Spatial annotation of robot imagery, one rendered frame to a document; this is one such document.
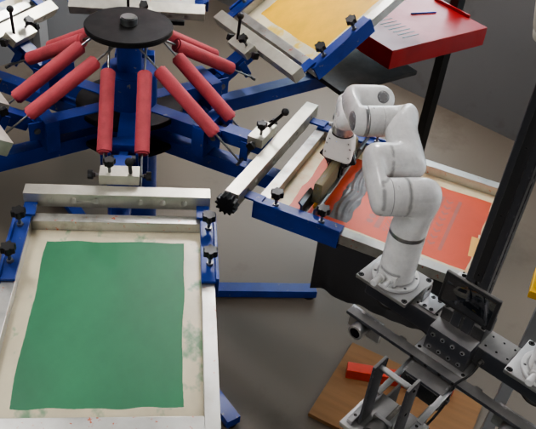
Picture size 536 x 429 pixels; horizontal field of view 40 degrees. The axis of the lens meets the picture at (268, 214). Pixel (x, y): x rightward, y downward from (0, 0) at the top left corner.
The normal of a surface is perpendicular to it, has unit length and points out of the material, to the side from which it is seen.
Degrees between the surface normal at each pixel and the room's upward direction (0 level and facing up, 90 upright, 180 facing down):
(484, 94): 90
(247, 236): 0
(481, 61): 90
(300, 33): 32
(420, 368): 0
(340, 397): 0
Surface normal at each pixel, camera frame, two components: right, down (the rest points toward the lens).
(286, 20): -0.35, -0.51
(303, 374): 0.10, -0.78
